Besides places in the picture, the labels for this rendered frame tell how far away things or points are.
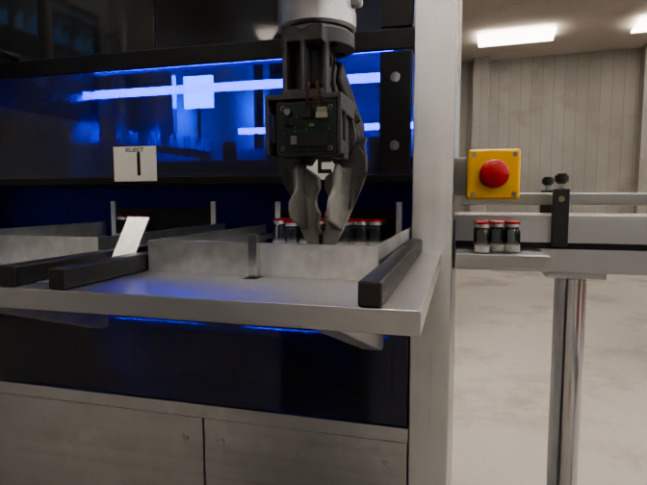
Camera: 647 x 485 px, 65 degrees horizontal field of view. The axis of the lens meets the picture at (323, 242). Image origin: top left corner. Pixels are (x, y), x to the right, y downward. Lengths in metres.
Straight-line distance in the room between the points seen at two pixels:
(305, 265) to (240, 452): 0.51
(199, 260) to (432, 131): 0.40
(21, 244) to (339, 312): 0.46
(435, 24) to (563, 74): 10.46
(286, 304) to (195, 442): 0.61
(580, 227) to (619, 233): 0.06
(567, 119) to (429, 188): 10.37
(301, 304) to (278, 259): 0.14
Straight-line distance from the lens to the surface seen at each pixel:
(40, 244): 0.72
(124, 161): 0.96
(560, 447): 1.03
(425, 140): 0.78
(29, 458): 1.23
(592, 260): 0.91
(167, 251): 0.59
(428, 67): 0.80
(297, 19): 0.50
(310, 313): 0.40
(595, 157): 11.10
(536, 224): 0.89
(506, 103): 11.11
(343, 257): 0.51
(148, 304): 0.46
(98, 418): 1.09
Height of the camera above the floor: 0.96
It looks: 5 degrees down
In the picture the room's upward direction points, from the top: straight up
